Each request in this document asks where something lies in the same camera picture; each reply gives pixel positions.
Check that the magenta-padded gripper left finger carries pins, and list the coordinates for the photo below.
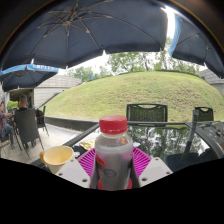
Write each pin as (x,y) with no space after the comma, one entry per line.
(71,171)

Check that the wide dark mesh-back chair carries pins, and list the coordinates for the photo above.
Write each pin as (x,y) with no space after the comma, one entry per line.
(146,113)

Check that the navy umbrella with blue printed rim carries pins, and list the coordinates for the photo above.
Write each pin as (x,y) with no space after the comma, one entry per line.
(23,76)

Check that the grey metal pole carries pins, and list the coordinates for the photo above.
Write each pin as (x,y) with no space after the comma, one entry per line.
(191,133)

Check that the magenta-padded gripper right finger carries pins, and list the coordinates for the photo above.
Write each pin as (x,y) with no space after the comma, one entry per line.
(155,170)

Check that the yellow paper napkin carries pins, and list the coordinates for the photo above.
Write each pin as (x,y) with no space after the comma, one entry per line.
(88,144)

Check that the narrow dark mesh-back chair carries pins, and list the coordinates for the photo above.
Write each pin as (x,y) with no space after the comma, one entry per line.
(204,114)

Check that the dark wicker chair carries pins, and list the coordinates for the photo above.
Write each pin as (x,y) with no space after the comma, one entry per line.
(27,128)
(41,118)

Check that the navy umbrella with light-blue flap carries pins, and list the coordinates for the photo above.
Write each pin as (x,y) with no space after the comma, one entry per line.
(200,46)

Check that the person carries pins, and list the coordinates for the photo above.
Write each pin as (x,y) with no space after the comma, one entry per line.
(5,125)
(23,102)

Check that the clear red-capped drink bottle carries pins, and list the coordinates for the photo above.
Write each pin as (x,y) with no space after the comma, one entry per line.
(113,156)

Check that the large navy patio umbrella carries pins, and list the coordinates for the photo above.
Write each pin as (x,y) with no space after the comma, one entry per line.
(83,33)

